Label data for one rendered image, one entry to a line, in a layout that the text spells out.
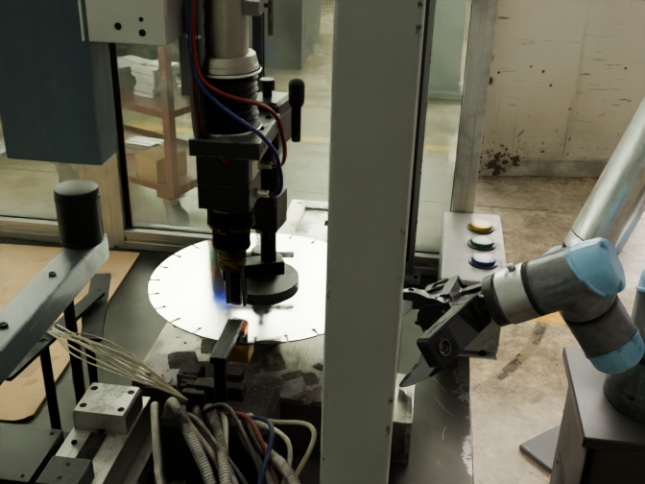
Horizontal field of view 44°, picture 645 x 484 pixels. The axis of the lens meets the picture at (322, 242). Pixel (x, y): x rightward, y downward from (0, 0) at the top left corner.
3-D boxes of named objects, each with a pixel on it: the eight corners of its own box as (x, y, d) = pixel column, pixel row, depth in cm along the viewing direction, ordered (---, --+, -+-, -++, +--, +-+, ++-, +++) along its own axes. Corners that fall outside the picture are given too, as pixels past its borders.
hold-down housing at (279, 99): (259, 217, 109) (257, 71, 100) (291, 222, 108) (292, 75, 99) (243, 234, 104) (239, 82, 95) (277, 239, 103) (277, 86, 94)
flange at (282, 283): (232, 304, 112) (232, 289, 111) (217, 269, 121) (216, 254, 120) (308, 294, 115) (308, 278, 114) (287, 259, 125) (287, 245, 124)
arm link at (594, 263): (633, 308, 98) (604, 258, 95) (548, 332, 103) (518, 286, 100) (628, 268, 104) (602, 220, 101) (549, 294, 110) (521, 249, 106)
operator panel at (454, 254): (437, 278, 163) (443, 210, 156) (490, 282, 162) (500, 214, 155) (434, 353, 138) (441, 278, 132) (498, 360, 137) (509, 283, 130)
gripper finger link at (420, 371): (425, 378, 120) (453, 335, 116) (415, 400, 115) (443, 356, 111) (407, 368, 121) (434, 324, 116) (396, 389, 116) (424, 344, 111)
